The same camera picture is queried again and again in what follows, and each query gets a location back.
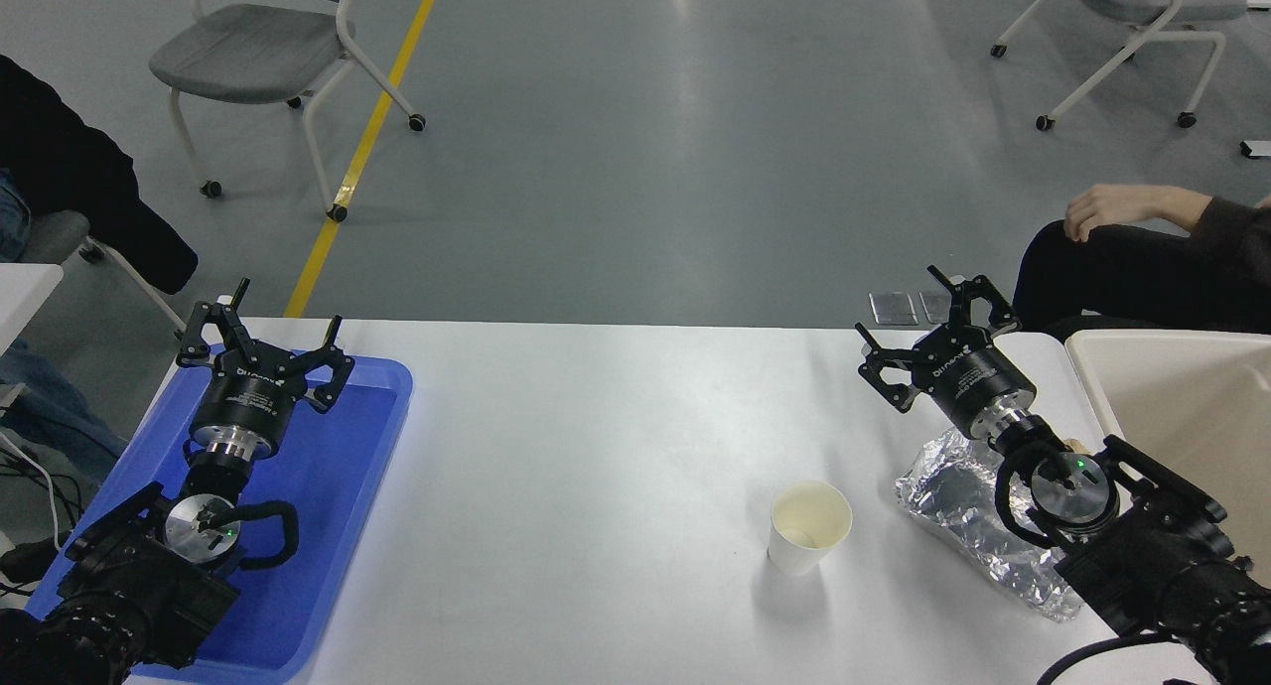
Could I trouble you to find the person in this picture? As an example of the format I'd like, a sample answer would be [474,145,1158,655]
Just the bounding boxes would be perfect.
[0,55,200,483]
[1011,218,1271,344]

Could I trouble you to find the black cable bundle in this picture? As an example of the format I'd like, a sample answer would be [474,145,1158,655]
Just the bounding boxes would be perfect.
[0,459,88,599]

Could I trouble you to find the grey chair white frame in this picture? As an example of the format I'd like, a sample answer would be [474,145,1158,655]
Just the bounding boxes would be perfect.
[149,0,428,223]
[18,208,190,335]
[990,0,1252,133]

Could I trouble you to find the small white side table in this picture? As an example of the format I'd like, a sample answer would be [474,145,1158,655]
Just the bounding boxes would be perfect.
[0,263,66,354]

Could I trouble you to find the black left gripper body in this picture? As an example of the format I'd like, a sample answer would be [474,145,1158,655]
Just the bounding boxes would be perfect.
[189,352,313,448]

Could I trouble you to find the white cable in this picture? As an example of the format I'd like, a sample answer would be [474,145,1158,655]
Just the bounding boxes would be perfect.
[0,429,63,549]

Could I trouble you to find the large pale bin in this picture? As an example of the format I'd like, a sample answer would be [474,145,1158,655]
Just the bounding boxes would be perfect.
[1064,328,1271,589]

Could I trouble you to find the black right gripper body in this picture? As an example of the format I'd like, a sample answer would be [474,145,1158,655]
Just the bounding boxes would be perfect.
[911,326,1039,437]

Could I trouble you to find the person's hand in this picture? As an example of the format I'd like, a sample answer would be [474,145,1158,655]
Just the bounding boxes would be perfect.
[1062,184,1145,244]

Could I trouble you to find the blue plastic tray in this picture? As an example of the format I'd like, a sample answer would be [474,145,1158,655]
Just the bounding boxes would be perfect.
[22,345,414,684]

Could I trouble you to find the white paper cup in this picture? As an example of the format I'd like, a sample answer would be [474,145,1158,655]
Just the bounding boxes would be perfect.
[768,479,854,577]

